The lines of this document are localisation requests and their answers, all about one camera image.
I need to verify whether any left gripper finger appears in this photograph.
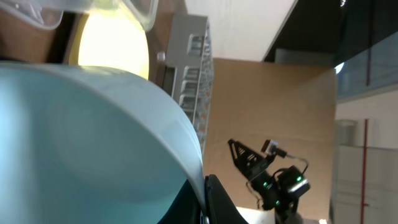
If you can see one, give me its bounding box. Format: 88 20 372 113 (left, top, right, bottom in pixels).
205 174 248 224

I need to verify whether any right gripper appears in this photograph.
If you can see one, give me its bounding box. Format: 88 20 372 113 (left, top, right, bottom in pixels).
228 139 277 182

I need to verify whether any light blue bowl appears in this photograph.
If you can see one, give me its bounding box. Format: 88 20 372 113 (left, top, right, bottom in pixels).
1 62 206 223

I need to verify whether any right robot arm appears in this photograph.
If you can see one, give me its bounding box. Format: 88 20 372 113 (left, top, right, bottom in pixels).
228 139 310 223

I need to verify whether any grey dishwasher rack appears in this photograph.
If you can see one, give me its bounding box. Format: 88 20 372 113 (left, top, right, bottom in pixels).
162 14 214 152

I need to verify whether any clear plastic waste bin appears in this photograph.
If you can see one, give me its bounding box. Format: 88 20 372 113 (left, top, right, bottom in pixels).
1 0 159 31

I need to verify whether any yellow plate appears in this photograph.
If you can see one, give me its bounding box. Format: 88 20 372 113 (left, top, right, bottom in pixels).
67 9 149 80

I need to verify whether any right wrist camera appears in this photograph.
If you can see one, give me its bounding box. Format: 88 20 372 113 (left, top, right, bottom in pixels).
261 139 287 158

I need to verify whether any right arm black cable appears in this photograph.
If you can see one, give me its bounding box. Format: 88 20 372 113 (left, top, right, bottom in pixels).
284 154 309 175

